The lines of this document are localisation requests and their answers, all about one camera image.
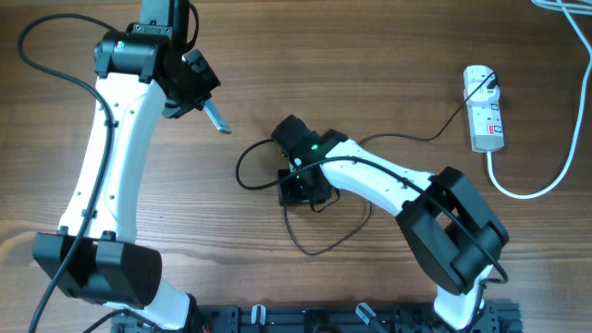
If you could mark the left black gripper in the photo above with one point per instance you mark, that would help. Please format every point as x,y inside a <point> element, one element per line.
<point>208,82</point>

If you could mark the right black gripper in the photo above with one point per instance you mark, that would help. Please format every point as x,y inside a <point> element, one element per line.
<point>288,194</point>

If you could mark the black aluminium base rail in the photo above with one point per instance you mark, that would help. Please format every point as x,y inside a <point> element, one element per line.
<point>495,317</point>

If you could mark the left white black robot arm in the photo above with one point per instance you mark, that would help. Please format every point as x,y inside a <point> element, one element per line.
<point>147,71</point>

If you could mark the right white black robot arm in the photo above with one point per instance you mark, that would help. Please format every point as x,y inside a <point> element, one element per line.
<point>454,235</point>

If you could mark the blue smartphone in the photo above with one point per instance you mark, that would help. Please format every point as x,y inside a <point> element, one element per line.
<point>219,122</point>

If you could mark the white power strip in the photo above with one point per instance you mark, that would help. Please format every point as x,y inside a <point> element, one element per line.
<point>482,94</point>

